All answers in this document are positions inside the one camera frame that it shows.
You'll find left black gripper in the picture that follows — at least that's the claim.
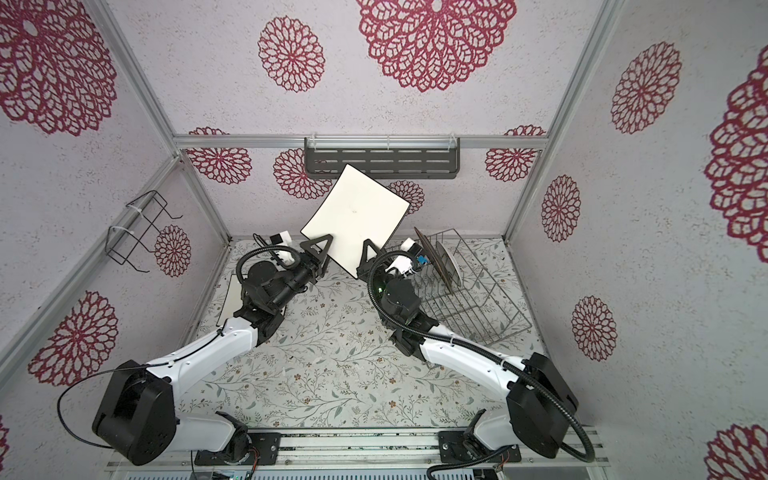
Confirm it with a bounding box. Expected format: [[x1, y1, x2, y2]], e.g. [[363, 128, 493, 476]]
[[273, 234, 333, 313]]

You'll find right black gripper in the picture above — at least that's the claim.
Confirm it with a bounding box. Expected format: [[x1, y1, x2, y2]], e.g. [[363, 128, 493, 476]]
[[364, 241, 402, 332]]

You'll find white square plate black rim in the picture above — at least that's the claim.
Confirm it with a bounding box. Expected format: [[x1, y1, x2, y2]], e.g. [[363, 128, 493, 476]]
[[301, 165, 410, 277]]

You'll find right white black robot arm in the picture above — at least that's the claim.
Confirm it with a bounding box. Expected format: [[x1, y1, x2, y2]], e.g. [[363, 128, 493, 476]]
[[356, 240, 595, 462]]

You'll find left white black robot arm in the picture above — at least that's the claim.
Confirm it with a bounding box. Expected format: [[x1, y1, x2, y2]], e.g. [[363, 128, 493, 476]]
[[92, 235, 333, 466]]

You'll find grey round plate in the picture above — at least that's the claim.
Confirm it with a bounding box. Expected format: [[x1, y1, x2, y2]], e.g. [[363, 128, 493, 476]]
[[435, 241, 463, 291]]

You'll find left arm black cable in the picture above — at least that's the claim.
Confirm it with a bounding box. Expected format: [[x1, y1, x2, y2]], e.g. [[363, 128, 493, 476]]
[[56, 233, 301, 451]]

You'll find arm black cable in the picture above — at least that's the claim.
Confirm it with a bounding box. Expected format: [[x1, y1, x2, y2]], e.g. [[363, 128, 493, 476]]
[[367, 248, 596, 480], [56, 233, 301, 451]]

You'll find grey slotted wall shelf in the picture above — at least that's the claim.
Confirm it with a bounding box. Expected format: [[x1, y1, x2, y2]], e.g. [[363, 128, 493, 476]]
[[304, 137, 461, 180]]

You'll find chrome wire dish rack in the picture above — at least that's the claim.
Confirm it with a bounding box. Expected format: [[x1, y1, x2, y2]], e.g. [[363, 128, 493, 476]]
[[412, 229, 537, 347]]

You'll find black wire wall basket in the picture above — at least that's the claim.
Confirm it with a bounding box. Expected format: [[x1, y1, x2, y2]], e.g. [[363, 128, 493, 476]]
[[104, 189, 182, 274]]

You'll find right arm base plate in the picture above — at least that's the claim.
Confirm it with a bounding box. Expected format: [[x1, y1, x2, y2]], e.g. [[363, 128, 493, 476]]
[[437, 430, 522, 464]]

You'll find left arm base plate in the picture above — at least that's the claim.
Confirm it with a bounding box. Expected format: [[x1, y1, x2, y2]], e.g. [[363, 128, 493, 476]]
[[193, 432, 282, 467]]

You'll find aluminium mounting rail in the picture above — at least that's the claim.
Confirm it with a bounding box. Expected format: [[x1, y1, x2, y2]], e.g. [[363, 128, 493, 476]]
[[103, 427, 610, 474]]

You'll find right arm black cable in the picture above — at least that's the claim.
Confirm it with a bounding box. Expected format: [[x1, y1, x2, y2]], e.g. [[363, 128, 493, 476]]
[[367, 248, 596, 480]]

